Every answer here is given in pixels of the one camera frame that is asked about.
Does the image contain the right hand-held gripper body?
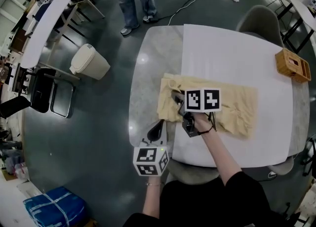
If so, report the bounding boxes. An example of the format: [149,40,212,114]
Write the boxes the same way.
[177,87,222,138]

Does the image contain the wicker organizer basket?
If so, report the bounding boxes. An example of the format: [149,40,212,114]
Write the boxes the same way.
[275,47,312,83]

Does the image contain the black folding chair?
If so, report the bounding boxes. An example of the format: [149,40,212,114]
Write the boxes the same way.
[29,67,77,120]

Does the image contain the person's left forearm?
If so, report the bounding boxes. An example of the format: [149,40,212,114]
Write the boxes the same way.
[142,176,162,219]

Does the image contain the black wrist band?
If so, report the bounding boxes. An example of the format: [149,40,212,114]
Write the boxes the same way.
[197,126,214,135]

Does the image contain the person's black clothing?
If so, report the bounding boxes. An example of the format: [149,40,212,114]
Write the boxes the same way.
[122,171,299,227]

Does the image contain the white table black legs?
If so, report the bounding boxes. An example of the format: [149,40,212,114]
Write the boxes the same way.
[276,0,316,54]

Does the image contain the grey shell chair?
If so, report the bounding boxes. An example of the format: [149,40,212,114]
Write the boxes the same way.
[167,158,221,185]
[236,4,285,48]
[268,156,295,176]

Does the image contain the cream yellow cloth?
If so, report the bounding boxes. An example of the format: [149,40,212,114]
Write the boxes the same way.
[157,73,259,139]

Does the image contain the white paper sheet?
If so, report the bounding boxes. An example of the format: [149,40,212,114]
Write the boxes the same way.
[172,23,294,168]

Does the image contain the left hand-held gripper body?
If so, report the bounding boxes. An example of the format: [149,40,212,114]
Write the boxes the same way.
[132,143,171,177]

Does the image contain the beige trash bin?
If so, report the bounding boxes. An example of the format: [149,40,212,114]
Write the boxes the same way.
[69,43,111,81]

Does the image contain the person's right forearm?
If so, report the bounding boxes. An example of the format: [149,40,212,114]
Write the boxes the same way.
[197,128,242,187]

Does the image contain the long white desk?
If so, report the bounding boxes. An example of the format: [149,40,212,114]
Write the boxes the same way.
[20,0,86,69]

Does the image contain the person's right hand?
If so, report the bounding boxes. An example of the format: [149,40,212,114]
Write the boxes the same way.
[194,112,215,133]

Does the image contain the blue wrapped bundle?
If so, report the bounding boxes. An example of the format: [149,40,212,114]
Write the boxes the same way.
[23,186,87,227]

